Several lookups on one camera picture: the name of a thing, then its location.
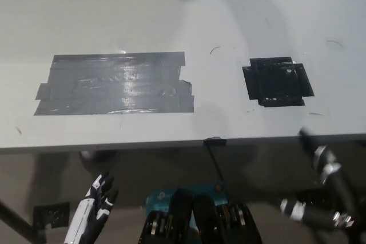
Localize robot right hand white black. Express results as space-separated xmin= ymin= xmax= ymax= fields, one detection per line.
xmin=280 ymin=126 xmax=366 ymax=244

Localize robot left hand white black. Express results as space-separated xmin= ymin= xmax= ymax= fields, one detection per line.
xmin=63 ymin=171 xmax=120 ymax=244

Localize black robot legs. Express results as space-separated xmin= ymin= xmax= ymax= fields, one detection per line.
xmin=138 ymin=180 xmax=262 ymax=244

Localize small black floor tape patch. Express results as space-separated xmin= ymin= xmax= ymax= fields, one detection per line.
xmin=32 ymin=201 xmax=71 ymax=229

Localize black table leg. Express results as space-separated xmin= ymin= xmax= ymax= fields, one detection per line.
xmin=0 ymin=198 xmax=47 ymax=244

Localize black tape square patch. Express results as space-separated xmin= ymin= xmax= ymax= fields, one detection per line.
xmin=241 ymin=56 xmax=316 ymax=108

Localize black cable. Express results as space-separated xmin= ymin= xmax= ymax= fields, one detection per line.
xmin=207 ymin=142 xmax=225 ymax=182

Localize black cable clip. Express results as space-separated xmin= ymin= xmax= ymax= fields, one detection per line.
xmin=203 ymin=137 xmax=228 ymax=146

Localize grey duct tape patch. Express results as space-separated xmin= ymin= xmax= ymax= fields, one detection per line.
xmin=33 ymin=51 xmax=196 ymax=117

